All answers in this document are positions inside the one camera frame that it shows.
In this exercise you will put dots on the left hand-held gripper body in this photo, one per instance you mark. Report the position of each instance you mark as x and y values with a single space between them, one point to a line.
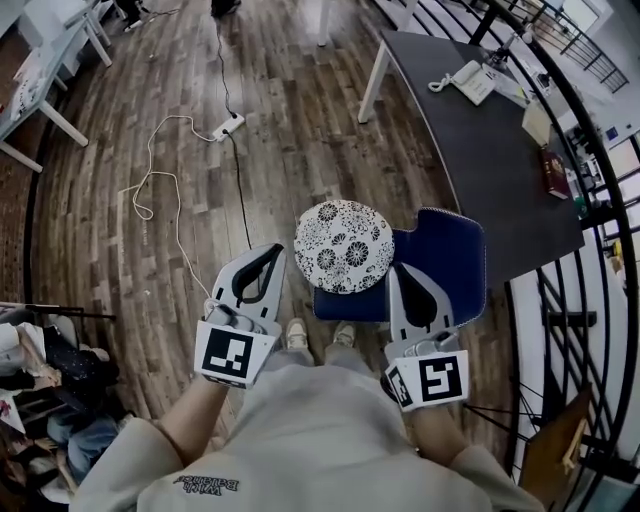
230 352

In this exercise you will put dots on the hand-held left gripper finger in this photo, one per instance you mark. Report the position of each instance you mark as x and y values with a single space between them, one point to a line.
227 280
272 295

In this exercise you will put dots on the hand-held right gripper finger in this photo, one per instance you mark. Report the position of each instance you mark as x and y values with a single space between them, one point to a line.
440 307
393 310

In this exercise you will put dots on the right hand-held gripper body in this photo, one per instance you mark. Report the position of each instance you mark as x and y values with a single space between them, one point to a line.
430 375

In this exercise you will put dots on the blue padded chair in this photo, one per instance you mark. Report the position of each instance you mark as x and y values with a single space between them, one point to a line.
450 260

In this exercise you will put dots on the round floral cushion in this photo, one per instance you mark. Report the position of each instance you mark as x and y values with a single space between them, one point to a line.
345 245

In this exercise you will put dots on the person's right forearm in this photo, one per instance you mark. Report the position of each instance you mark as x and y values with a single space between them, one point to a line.
440 432

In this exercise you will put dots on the person's left forearm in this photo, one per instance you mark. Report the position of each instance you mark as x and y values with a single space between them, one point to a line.
200 425

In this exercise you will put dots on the person's left shoe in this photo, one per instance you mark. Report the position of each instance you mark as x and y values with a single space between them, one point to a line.
296 334

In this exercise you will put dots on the person's shoe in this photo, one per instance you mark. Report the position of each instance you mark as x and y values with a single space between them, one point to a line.
296 334
344 334

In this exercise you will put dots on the person's right shoe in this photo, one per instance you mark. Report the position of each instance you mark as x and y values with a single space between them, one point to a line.
344 334

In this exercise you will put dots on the person's beige trousers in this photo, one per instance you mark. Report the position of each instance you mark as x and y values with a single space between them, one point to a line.
305 357

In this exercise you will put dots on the person's beige sweatshirt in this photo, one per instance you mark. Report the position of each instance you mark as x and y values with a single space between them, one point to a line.
310 440

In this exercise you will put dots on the white power strip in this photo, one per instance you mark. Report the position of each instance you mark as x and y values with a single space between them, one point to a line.
228 127

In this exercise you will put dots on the dark grey table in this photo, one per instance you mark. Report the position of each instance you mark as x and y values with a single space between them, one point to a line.
490 150

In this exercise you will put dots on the dark red book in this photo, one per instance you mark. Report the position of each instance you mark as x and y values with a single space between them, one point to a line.
554 174

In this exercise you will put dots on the pile of clothes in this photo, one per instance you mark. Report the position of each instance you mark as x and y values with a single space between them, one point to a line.
50 400

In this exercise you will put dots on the black metal railing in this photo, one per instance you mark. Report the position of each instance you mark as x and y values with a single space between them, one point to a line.
600 210

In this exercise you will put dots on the beige box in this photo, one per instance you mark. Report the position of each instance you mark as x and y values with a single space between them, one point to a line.
536 124

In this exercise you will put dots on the white desk telephone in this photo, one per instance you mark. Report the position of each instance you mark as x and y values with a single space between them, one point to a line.
467 82

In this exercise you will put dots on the white table leg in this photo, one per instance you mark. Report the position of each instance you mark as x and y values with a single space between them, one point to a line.
325 20

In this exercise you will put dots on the white table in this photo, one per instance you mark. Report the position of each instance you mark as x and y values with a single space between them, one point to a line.
45 65

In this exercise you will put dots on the wooden frame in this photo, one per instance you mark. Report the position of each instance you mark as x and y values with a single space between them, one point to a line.
555 450

